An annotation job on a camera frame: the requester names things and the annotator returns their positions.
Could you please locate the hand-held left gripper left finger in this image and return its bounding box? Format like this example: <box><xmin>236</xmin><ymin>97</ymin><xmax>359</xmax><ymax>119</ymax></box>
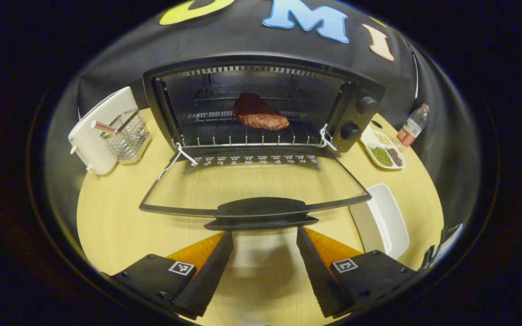
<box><xmin>101</xmin><ymin>231</ymin><xmax>235</xmax><ymax>318</ymax></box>

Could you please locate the red raw meat piece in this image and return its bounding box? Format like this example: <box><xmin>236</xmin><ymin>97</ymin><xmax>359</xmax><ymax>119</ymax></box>
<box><xmin>232</xmin><ymin>92</ymin><xmax>290</xmax><ymax>131</ymax></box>

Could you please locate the black electric oven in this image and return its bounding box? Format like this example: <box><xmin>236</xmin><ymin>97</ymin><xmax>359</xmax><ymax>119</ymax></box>
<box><xmin>139</xmin><ymin>52</ymin><xmax>387</xmax><ymax>232</ymax></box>

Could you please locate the pink white straw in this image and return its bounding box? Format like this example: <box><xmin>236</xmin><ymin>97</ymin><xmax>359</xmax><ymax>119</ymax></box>
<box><xmin>91</xmin><ymin>120</ymin><xmax>117</xmax><ymax>134</ymax></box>

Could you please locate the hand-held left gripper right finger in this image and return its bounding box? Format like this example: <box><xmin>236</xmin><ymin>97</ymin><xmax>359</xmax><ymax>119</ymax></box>
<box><xmin>296</xmin><ymin>226</ymin><xmax>425</xmax><ymax>318</ymax></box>

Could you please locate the clear utensil holder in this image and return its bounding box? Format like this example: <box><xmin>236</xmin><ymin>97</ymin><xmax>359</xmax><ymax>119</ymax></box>
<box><xmin>100</xmin><ymin>109</ymin><xmax>152</xmax><ymax>164</ymax></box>

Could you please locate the white toaster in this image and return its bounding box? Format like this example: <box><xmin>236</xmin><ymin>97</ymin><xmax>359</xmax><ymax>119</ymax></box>
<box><xmin>68</xmin><ymin>86</ymin><xmax>140</xmax><ymax>176</ymax></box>

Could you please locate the white divided dish with beans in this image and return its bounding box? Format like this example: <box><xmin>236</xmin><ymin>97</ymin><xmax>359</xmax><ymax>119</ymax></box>
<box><xmin>360</xmin><ymin>126</ymin><xmax>407</xmax><ymax>170</ymax></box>

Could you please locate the clear bottle with red label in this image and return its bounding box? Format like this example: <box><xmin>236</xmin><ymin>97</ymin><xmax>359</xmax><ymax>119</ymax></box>
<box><xmin>396</xmin><ymin>103</ymin><xmax>430</xmax><ymax>148</ymax></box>

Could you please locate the black backdrop cloth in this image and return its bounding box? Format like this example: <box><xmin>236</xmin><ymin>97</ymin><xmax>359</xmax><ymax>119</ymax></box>
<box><xmin>43</xmin><ymin>0</ymin><xmax>481</xmax><ymax>227</ymax></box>

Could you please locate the white rectangular dish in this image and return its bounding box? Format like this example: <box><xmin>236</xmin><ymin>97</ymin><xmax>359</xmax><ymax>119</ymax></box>
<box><xmin>349</xmin><ymin>183</ymin><xmax>411</xmax><ymax>260</ymax></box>

